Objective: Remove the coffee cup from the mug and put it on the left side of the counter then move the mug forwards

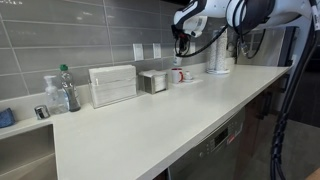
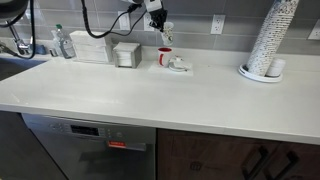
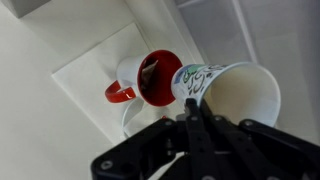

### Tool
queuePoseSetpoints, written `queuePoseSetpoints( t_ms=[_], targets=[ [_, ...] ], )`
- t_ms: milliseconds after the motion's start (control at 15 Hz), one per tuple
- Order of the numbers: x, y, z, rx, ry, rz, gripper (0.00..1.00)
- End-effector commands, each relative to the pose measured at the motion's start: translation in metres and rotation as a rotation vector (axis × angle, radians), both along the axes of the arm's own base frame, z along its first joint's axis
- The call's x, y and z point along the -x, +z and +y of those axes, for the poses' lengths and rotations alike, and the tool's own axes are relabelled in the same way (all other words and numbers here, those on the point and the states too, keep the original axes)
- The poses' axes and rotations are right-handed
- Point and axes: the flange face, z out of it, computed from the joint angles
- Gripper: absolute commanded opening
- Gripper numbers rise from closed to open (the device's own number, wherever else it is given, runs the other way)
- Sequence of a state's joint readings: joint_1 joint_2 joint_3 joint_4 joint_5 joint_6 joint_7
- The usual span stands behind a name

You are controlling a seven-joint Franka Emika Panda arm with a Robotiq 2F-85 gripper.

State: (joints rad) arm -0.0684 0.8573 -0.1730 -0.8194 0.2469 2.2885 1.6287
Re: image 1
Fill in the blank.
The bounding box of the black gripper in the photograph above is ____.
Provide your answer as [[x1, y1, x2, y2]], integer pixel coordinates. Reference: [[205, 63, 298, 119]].
[[170, 23, 192, 59]]

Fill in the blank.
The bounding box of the white mug red handle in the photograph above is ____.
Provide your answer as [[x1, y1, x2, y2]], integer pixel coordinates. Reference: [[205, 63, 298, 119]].
[[170, 67, 185, 85]]

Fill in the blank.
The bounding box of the small white espresso cup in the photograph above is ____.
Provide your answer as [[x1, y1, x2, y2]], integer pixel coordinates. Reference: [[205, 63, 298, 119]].
[[183, 70, 194, 81]]

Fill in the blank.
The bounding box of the tall patterned paper cup stack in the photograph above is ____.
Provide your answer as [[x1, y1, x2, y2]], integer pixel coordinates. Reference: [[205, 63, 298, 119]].
[[216, 28, 229, 72], [208, 29, 221, 72]]

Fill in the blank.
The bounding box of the white round cup tray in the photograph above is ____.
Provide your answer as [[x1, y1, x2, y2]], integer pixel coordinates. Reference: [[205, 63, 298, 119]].
[[205, 67, 231, 75]]

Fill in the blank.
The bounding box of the white paper mat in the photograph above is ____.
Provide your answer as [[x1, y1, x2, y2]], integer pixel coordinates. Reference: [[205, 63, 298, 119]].
[[167, 78, 204, 89]]

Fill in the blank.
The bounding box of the white napkin stack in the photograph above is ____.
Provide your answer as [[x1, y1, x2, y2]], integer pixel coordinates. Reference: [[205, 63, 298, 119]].
[[138, 69, 168, 93]]

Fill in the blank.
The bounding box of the metal napkin holder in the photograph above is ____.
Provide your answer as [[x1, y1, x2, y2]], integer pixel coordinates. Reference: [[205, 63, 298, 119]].
[[137, 71, 170, 96]]

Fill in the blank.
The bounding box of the clear acrylic towel holder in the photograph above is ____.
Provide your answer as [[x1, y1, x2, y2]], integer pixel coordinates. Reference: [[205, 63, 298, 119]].
[[87, 77, 139, 110]]

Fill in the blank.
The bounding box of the stainless steel dishwasher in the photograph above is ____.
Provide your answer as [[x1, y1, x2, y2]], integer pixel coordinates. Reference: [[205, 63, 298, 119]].
[[166, 106, 247, 180]]

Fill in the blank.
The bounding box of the dark wood cabinet front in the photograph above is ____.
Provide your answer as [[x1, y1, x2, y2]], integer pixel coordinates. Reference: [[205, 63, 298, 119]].
[[233, 71, 292, 180]]

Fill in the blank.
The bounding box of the green capped dish soap bottle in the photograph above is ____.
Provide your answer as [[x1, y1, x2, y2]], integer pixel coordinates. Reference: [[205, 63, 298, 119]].
[[58, 64, 82, 113]]

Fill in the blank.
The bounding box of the clear pump soap dispenser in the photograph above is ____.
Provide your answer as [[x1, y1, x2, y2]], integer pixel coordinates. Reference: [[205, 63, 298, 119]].
[[42, 75, 70, 116]]

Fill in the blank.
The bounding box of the grey sink basin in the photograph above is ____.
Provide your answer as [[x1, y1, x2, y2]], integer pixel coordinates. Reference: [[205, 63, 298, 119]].
[[0, 123, 60, 180]]

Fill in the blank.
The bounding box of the blue sponge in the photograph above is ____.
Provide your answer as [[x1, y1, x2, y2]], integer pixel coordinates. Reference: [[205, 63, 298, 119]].
[[0, 107, 16, 130]]

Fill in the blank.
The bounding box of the black camera cable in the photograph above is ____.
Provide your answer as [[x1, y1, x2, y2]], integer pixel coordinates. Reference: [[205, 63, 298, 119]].
[[176, 23, 268, 60]]

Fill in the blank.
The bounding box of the shiny panel black frame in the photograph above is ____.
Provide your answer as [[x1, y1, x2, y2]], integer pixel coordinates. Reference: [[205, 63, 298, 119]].
[[238, 26, 298, 67]]

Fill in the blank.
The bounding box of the black cabinet handle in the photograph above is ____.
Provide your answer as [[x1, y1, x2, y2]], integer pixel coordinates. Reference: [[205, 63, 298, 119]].
[[279, 73, 291, 94], [257, 90, 273, 120]]

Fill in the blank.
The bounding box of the thick black cable bundle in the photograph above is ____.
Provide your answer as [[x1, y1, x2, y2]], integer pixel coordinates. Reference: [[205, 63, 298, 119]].
[[269, 0, 320, 180]]

